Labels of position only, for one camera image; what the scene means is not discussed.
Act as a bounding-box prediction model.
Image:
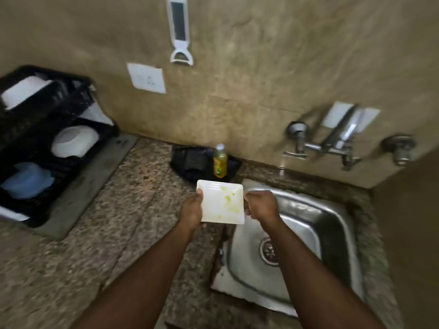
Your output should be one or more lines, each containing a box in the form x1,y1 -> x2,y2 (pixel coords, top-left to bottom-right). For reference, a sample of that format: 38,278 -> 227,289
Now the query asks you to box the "person's right hand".
243,190 -> 282,228

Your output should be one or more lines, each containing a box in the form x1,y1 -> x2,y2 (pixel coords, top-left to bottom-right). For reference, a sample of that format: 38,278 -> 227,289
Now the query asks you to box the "person's left hand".
178,189 -> 204,232

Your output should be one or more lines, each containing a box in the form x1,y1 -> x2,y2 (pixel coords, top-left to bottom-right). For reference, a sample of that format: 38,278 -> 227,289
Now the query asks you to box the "white square plate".
196,179 -> 245,225

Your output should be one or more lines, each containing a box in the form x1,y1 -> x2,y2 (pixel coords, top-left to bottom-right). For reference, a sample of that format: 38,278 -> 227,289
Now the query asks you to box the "person's right forearm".
262,217 -> 386,329

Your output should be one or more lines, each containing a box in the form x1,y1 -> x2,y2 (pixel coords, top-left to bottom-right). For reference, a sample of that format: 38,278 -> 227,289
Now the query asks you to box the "person's left forearm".
70,221 -> 203,329

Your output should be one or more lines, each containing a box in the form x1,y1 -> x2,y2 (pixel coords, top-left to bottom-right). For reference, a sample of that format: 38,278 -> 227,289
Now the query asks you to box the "black plastic tray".
169,145 -> 242,184

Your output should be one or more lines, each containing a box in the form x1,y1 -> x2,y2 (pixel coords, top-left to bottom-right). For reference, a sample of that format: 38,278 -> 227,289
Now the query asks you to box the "black scrub pad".
184,147 -> 208,172

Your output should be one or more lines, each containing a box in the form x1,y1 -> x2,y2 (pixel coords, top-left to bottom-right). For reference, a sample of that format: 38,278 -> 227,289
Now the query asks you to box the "yellow dish soap bottle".
213,144 -> 228,179

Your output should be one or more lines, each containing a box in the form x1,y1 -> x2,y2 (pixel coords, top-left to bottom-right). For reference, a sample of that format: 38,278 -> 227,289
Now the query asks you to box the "sink drain strainer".
259,237 -> 280,268

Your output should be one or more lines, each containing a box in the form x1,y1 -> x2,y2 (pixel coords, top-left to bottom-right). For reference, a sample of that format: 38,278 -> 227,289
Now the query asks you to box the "steel kitchen sink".
211,179 -> 365,318

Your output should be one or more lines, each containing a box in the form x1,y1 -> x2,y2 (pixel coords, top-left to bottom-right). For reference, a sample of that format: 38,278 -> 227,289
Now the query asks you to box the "grey drain board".
33,133 -> 139,241

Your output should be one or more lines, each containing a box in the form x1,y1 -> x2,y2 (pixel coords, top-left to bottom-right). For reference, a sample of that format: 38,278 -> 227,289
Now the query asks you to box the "white bowl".
51,125 -> 100,159

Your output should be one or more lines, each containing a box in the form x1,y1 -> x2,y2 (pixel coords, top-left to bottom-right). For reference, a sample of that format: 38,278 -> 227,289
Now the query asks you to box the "white vegetable peeler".
166,0 -> 194,66

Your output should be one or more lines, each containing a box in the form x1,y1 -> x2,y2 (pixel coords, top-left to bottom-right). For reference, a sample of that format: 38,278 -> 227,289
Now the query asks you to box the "black dish rack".
0,65 -> 120,228

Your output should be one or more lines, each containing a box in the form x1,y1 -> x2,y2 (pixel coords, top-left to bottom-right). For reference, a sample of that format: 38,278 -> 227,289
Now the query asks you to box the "blue plastic bowl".
0,162 -> 55,200

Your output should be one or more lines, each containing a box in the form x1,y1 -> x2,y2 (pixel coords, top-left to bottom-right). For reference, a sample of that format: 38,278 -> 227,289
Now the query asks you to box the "chrome wall faucet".
283,105 -> 364,172

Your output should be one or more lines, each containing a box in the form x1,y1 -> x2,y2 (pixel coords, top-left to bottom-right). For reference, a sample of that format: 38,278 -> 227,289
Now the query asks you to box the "white wall plate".
320,101 -> 381,131

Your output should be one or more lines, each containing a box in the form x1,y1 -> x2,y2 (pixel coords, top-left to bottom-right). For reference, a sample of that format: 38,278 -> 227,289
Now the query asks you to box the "white wall socket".
127,62 -> 166,94

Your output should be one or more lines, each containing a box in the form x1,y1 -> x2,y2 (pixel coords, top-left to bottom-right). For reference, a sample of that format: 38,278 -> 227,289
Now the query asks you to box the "chrome wall valve knob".
381,134 -> 418,166

